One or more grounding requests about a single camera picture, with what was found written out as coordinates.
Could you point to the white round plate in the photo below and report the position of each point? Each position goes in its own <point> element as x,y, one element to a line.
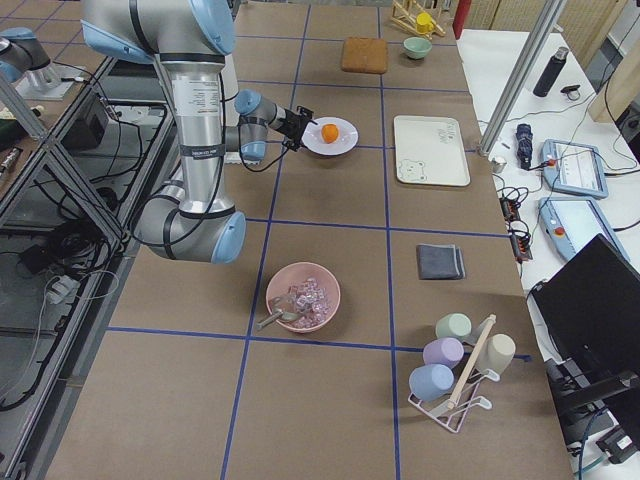
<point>348,139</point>

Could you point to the pink bowl with ice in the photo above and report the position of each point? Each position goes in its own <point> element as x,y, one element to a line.
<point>308,293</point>

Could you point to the metal scoop in bowl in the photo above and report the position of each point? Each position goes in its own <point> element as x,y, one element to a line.
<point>280,310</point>

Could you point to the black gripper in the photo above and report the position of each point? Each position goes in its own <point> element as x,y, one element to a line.
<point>286,123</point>

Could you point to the purple cup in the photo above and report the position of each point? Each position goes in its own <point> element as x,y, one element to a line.
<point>446,351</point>

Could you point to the black laptop monitor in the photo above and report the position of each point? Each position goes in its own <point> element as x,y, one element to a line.
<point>591,309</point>

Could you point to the folded dark umbrella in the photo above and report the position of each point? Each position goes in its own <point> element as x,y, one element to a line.
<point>524,140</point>

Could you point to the white cup drying rack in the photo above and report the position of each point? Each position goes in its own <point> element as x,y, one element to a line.
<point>447,400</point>

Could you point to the yellow mug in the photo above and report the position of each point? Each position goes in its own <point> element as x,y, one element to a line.
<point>424,24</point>

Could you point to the green cup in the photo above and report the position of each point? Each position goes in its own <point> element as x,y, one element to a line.
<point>453,325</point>

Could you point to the black power strip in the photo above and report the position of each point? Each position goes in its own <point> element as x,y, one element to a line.
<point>517,229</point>

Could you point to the teach pendant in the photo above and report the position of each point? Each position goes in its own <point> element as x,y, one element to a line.
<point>571,223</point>
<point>573,168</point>

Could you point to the black water bottle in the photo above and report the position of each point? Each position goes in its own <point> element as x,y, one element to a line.
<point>551,72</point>

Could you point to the teach pendant lower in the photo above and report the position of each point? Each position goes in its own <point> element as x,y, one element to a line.
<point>571,223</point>

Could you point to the folded grey cloth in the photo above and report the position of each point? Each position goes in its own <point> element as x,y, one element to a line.
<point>440,262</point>

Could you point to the blue cup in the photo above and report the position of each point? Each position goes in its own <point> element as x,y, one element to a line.
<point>429,382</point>

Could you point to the orange mandarin fruit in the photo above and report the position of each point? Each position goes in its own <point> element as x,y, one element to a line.
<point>330,132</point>

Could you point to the wooden rack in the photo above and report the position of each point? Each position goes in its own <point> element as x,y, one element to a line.
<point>403,14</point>

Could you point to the teach pendant upper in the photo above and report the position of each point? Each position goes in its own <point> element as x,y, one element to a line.
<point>573,168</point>

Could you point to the beige cup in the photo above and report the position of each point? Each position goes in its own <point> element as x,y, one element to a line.
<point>496,354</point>

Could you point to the aluminium frame post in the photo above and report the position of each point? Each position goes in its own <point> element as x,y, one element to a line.
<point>547,19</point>

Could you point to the wooden cutting board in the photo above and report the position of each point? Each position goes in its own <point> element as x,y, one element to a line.
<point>364,55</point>

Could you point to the wooden rack handle stick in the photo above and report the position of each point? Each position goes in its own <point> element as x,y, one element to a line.
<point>455,396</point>

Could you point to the light green bowl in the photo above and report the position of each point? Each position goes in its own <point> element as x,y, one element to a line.
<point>417,48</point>

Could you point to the cream bear print tray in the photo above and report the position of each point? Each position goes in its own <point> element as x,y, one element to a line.
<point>429,151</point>

